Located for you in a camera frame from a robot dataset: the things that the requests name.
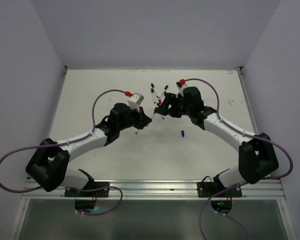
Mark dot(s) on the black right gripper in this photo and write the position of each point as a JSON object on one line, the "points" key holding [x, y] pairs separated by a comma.
{"points": [[170, 98]]}

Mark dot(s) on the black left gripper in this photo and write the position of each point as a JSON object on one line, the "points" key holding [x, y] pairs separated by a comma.
{"points": [[142, 119]]}

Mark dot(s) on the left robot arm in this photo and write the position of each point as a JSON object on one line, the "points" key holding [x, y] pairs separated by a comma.
{"points": [[49, 165]]}

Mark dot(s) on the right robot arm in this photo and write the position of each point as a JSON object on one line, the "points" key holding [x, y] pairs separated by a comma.
{"points": [[256, 156]]}

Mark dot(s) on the black marker diagonal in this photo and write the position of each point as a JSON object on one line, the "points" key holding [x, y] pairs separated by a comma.
{"points": [[164, 91]]}

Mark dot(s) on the black marker top left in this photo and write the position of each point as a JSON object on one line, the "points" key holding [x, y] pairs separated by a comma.
{"points": [[155, 90]]}

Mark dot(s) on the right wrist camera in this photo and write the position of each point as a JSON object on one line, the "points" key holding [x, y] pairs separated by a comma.
{"points": [[181, 85]]}

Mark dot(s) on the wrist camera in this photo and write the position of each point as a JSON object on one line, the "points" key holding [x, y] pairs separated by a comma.
{"points": [[181, 85], [135, 100]]}

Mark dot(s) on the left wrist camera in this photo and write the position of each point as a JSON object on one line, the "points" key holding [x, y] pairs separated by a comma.
{"points": [[135, 100]]}

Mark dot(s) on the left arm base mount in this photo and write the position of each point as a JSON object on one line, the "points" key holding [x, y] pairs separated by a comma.
{"points": [[89, 189]]}

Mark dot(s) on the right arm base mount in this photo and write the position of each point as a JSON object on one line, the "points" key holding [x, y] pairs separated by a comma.
{"points": [[210, 186]]}

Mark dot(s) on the aluminium front rail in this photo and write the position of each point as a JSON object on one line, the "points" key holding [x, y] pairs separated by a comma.
{"points": [[189, 190]]}

